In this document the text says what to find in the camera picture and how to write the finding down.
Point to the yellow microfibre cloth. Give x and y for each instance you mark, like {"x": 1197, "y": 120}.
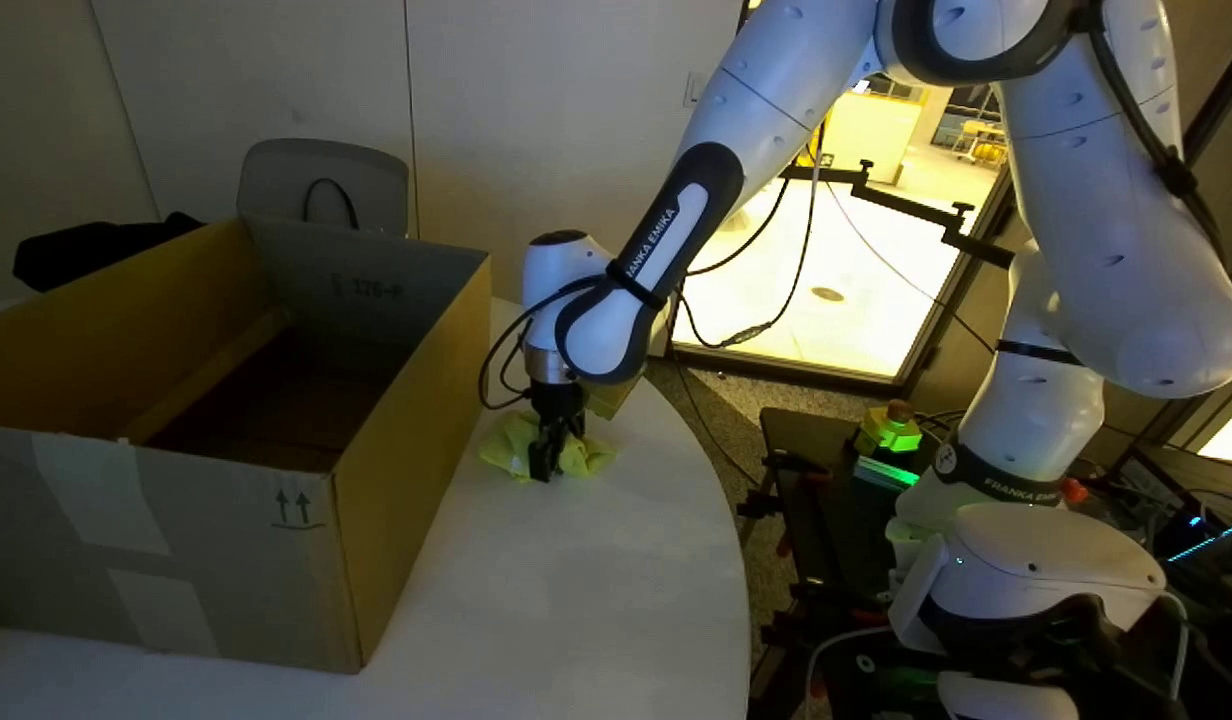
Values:
{"x": 509, "y": 449}

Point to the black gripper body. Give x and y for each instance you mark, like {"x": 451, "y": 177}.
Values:
{"x": 557, "y": 400}

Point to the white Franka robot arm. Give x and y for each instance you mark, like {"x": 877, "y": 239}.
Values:
{"x": 1109, "y": 202}

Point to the green glowing device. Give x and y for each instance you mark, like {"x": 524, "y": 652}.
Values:
{"x": 892, "y": 432}

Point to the brown cardboard box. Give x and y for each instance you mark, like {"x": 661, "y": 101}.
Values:
{"x": 151, "y": 560}

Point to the grey chair backrest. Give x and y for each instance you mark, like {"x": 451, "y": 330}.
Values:
{"x": 323, "y": 171}

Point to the black bundled fabric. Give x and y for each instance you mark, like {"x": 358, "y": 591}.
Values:
{"x": 98, "y": 244}

